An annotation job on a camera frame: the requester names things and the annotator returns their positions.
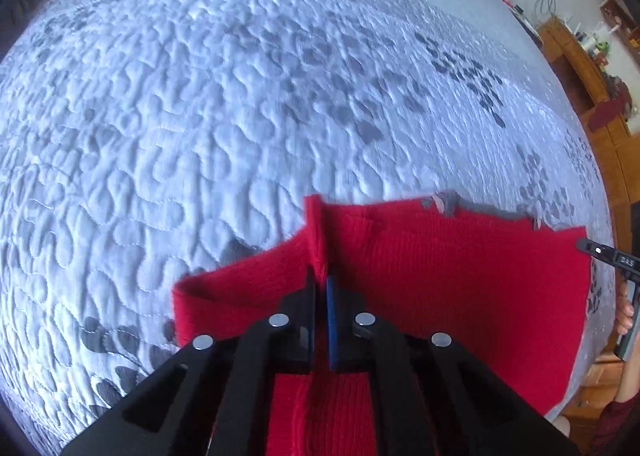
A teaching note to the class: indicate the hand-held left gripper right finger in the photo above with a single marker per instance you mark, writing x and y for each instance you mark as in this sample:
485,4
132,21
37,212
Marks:
334,326

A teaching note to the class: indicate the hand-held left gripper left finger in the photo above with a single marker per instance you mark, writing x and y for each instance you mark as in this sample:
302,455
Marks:
300,331

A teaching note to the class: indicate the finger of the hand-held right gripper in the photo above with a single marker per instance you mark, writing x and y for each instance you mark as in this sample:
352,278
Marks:
600,250

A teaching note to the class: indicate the red knitted sweater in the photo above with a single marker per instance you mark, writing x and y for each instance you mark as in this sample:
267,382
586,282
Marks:
450,276

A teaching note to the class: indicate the person's right forearm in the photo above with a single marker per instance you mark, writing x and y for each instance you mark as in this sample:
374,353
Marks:
620,426

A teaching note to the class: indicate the person's right hand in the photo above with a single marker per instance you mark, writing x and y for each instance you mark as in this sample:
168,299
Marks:
624,308

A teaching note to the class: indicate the dark red hanging cloth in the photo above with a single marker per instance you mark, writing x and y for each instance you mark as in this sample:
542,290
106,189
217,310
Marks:
605,116

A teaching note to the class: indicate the quilted leaf-print bedspread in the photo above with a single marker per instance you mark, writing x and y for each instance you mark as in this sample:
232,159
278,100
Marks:
200,111

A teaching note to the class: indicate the wall shelf with trinkets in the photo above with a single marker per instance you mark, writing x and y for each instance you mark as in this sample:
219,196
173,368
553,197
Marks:
617,16

